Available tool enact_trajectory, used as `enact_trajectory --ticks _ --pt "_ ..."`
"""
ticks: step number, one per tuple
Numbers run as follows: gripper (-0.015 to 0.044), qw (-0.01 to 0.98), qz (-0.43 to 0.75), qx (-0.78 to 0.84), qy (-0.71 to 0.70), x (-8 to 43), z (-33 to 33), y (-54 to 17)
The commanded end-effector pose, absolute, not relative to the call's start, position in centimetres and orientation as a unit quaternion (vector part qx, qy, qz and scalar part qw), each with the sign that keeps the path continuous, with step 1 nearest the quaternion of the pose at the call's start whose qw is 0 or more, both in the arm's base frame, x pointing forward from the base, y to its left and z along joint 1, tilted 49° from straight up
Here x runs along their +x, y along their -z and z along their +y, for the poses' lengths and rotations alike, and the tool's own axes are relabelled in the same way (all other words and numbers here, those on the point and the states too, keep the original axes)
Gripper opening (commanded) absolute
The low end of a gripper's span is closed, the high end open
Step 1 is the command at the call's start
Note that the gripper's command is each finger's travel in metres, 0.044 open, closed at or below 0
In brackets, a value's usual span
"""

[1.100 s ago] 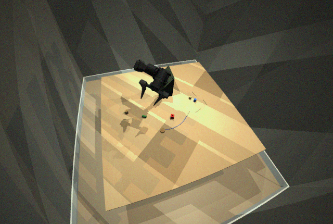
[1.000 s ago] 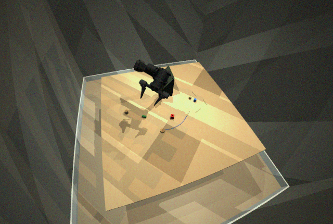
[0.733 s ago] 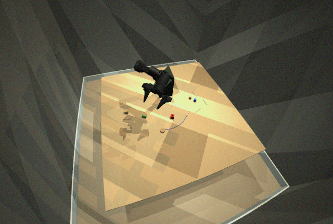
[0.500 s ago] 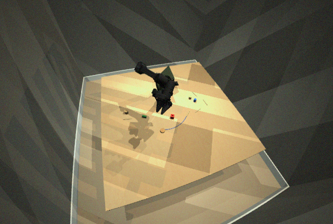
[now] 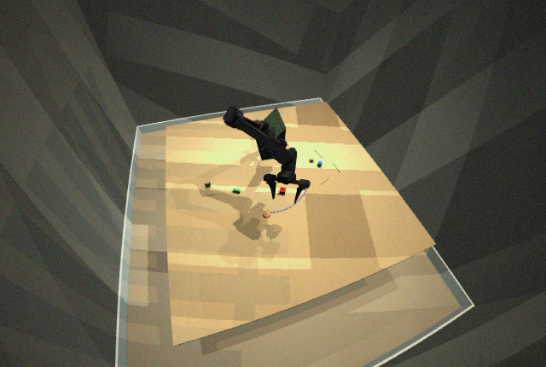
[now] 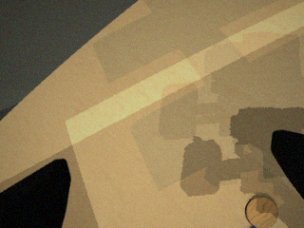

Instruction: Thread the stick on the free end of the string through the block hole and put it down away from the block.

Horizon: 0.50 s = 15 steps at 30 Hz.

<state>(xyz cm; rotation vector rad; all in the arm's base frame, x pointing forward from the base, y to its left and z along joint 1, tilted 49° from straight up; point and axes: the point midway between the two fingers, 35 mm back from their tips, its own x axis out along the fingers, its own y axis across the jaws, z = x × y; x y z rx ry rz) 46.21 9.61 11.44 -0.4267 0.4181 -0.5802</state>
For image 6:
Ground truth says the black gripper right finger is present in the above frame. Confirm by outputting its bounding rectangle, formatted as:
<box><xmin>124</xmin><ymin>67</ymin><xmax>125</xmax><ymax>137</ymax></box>
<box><xmin>271</xmin><ymin>130</ymin><xmax>304</xmax><ymax>199</ymax></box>

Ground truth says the round wooden button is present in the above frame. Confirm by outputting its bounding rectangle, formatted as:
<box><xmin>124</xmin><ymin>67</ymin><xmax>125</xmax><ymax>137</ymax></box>
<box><xmin>244</xmin><ymin>197</ymin><xmax>278</xmax><ymax>228</ymax></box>

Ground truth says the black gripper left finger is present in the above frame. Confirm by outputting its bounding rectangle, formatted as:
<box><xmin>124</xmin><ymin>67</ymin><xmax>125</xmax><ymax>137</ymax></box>
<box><xmin>0</xmin><ymin>159</ymin><xmax>71</xmax><ymax>228</ymax></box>

